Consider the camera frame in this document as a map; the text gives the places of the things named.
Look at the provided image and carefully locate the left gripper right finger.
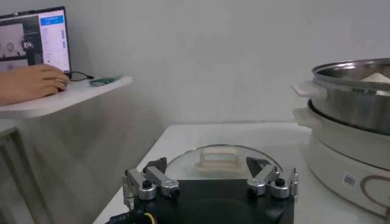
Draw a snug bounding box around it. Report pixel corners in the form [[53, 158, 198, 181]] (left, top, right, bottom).
[[246, 156, 299, 203]]

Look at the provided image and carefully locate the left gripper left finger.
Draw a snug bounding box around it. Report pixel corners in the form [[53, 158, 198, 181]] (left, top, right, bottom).
[[122, 156, 180, 209]]

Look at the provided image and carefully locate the glass lid with white handle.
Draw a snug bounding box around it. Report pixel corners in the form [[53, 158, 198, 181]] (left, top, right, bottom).
[[164, 144, 283, 181]]

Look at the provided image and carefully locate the white steamed baozi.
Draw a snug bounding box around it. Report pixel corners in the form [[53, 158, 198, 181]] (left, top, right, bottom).
[[361, 72, 390, 83]]

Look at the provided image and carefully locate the person's bare hand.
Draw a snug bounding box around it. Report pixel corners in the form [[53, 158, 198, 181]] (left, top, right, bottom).
[[0, 63, 71, 106]]

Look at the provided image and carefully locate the white electric cooker base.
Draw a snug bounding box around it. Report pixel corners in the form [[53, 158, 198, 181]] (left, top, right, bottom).
[[292, 100, 390, 219]]

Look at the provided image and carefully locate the white side table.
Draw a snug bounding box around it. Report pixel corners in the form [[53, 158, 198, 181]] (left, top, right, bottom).
[[0, 75, 134, 224]]

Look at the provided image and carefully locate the black laptop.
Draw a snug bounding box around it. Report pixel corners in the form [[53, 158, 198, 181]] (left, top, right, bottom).
[[0, 5, 73, 75]]

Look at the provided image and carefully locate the green handled knife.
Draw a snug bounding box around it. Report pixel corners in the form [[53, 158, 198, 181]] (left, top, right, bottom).
[[88, 75, 122, 88]]

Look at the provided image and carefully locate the black laptop cable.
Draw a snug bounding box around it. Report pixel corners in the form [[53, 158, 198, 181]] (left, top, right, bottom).
[[69, 71, 95, 82]]

